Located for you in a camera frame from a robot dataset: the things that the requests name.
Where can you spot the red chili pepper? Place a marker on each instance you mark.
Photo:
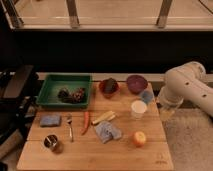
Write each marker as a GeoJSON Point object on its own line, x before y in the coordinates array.
{"type": "Point", "coordinates": [86, 123]}

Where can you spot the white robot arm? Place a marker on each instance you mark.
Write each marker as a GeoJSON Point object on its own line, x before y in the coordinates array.
{"type": "Point", "coordinates": [185, 82]}

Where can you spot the white paper cup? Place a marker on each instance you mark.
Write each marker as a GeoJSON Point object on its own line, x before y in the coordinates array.
{"type": "Point", "coordinates": [138, 108]}

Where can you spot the small blue cup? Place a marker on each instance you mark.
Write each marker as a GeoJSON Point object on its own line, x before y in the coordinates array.
{"type": "Point", "coordinates": [146, 96]}

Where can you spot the dark block in bowl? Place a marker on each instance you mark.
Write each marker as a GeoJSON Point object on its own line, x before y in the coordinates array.
{"type": "Point", "coordinates": [110, 85]}

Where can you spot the red bowl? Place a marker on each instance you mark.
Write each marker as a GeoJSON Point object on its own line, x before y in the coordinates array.
{"type": "Point", "coordinates": [102, 86]}

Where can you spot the purple bowl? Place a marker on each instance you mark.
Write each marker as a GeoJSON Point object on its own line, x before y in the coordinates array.
{"type": "Point", "coordinates": [136, 83]}

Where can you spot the reddish pine cone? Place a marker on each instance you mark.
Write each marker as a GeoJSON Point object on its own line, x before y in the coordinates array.
{"type": "Point", "coordinates": [78, 95]}

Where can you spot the dark pine cone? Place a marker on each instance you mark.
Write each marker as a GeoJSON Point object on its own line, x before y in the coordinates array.
{"type": "Point", "coordinates": [64, 95]}

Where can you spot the blue grey cloth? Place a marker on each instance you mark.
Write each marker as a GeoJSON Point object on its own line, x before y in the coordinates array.
{"type": "Point", "coordinates": [107, 131]}

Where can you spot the wooden cutting board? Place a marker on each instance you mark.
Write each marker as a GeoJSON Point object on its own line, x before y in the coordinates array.
{"type": "Point", "coordinates": [87, 152]}

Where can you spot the metal spoon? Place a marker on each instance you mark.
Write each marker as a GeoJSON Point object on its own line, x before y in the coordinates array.
{"type": "Point", "coordinates": [69, 122]}

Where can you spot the green plastic tray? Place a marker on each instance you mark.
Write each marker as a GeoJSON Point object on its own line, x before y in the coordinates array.
{"type": "Point", "coordinates": [53, 83]}

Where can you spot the orange yellow apple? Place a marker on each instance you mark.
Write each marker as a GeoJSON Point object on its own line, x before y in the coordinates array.
{"type": "Point", "coordinates": [139, 139]}

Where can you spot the blue sponge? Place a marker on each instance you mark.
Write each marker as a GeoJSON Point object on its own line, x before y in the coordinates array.
{"type": "Point", "coordinates": [50, 121]}

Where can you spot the metal can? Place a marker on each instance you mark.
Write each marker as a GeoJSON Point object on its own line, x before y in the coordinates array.
{"type": "Point", "coordinates": [52, 143]}

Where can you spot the black equipment at left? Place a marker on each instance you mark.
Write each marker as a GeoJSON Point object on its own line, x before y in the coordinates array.
{"type": "Point", "coordinates": [16, 95]}

